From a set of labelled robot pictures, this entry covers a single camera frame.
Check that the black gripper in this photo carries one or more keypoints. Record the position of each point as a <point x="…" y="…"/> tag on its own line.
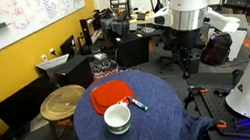
<point x="187" y="38"/>

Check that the green dry erase marker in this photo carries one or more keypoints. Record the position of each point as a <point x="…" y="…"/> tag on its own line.
<point x="137" y="103"/>

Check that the black perforated robot base table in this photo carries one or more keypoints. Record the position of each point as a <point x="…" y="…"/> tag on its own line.
<point x="218" y="106"/>

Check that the white mug with green band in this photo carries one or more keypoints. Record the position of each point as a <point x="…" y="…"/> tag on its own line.
<point x="119" y="126"/>

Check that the orange tipped black clamp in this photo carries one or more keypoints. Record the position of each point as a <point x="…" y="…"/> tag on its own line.
<point x="221" y="124"/>
<point x="199" y="89"/>

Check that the black square cabinet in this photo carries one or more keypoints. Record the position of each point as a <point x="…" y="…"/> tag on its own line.
<point x="133" y="48"/>

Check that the blue tablecloth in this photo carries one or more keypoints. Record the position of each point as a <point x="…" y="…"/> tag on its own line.
<point x="154" y="126"/>

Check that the red plastic plate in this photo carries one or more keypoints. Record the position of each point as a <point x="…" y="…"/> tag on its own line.
<point x="110" y="94"/>

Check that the black box cabinet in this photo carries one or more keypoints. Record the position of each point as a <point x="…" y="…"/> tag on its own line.
<point x="74" y="71"/>

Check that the black flat monitor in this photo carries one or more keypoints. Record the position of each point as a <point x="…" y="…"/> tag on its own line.
<point x="68" y="46"/>
<point x="22" y="106"/>

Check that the round wooden stool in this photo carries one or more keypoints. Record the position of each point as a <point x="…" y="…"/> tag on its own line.
<point x="61" y="102"/>

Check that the grey backed monitor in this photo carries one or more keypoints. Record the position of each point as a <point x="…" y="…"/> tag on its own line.
<point x="53" y="61"/>

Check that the white wall outlet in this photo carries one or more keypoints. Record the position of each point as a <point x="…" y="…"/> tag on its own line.
<point x="44" y="57"/>

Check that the wall whiteboard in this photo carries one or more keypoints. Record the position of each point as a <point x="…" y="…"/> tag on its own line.
<point x="22" y="15"/>

